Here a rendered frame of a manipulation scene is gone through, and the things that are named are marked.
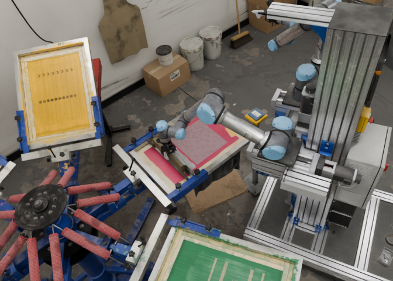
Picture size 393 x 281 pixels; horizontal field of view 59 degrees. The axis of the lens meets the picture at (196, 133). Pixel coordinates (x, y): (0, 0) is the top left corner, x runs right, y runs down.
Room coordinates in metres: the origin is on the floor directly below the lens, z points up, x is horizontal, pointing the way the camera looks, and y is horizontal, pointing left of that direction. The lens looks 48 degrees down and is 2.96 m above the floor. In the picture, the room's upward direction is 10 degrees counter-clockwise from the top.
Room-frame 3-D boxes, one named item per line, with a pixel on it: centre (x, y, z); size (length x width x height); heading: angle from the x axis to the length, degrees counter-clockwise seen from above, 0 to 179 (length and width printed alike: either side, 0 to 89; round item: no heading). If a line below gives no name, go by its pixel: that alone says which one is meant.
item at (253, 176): (1.92, -0.49, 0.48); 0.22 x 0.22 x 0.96; 32
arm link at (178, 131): (1.56, 0.12, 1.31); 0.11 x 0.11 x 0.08; 59
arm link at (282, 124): (1.32, -0.49, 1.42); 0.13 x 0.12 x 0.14; 149
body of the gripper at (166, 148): (1.59, 0.21, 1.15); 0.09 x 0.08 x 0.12; 32
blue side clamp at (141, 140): (1.83, 0.40, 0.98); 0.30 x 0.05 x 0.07; 122
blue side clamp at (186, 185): (1.36, 0.11, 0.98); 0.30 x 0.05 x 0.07; 122
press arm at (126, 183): (1.42, 0.53, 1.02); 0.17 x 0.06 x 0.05; 122
